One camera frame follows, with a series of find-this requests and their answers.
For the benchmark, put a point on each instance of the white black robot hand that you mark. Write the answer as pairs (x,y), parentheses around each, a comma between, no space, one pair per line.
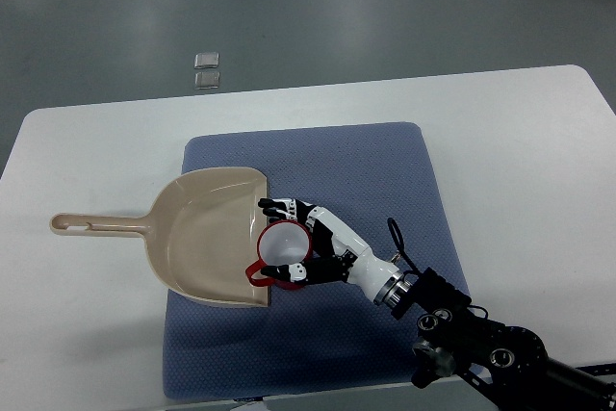
(342,255)

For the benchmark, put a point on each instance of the red mug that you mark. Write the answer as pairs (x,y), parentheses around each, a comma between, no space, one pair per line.
(283,242)

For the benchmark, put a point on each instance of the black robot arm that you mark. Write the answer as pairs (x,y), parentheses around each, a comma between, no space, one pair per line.
(509,365)

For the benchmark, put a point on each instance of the beige plastic dustpan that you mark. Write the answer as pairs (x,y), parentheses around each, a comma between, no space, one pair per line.
(200,234)

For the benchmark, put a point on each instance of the blue fabric mat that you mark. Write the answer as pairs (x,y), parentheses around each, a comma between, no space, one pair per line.
(328,336)

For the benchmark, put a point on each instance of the upper metal floor plate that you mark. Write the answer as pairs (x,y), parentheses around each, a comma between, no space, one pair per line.
(203,60)

